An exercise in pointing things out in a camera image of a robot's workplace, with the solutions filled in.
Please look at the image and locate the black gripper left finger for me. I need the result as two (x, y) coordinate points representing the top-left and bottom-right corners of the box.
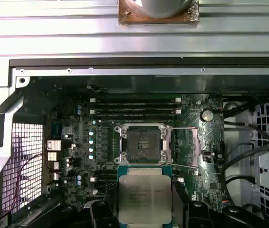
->
(26, 200), (120, 228)

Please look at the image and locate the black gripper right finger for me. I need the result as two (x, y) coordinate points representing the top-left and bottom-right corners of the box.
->
(172, 187), (269, 228)

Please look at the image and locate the CPU with silver top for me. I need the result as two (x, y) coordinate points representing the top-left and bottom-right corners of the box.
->
(116, 165), (173, 226)

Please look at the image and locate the metal socket cover frame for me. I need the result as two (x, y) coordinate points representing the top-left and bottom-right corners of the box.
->
(171, 127), (203, 171)

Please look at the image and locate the thin wire locking lever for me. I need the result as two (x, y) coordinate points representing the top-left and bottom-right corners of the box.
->
(118, 134), (124, 156)

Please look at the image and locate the RAM slot with white clips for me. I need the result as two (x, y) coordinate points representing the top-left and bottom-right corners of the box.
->
(89, 97), (182, 104)
(89, 176), (185, 183)
(89, 109), (182, 115)

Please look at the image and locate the RAM slot with black clips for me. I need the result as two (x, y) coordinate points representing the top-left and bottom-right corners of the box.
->
(94, 114), (177, 121)
(94, 103), (177, 109)
(96, 170), (118, 176)

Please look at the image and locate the CPU socket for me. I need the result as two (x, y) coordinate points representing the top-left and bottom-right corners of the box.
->
(114, 123), (173, 166)

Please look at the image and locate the green motherboard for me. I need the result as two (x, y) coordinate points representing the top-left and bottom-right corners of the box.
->
(29, 76), (225, 214)

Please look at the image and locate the blue I/O connector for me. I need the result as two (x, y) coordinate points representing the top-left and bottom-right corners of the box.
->
(51, 120), (64, 139)

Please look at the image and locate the round silver coin battery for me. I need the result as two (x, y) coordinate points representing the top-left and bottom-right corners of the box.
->
(200, 108), (215, 122)

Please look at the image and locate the black open PC case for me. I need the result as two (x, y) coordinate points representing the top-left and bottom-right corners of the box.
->
(0, 57), (269, 228)

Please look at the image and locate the square brown mounting plate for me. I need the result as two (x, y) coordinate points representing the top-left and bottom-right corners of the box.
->
(117, 0), (200, 26)

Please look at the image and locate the black cable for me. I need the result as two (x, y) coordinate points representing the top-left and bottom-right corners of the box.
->
(223, 120), (269, 147)
(222, 175), (256, 205)

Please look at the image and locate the thin red wire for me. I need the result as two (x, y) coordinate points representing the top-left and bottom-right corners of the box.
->
(10, 153), (45, 211)

